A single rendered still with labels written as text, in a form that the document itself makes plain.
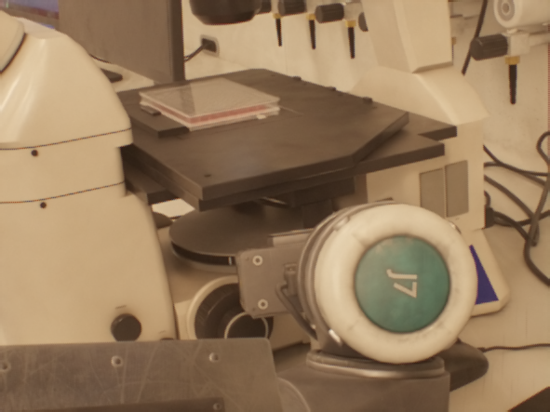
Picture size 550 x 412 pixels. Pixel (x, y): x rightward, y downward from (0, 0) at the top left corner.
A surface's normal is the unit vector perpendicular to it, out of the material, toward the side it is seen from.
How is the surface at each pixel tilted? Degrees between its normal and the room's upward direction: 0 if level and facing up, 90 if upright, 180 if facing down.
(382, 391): 45
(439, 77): 29
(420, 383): 74
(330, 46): 90
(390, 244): 59
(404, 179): 90
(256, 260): 70
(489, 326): 0
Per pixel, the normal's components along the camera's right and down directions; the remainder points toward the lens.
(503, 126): -0.89, 0.21
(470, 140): 0.44, 0.25
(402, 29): -0.29, 0.49
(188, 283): -0.08, -0.94
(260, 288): 0.09, -0.04
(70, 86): 0.41, 0.04
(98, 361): 0.60, -0.38
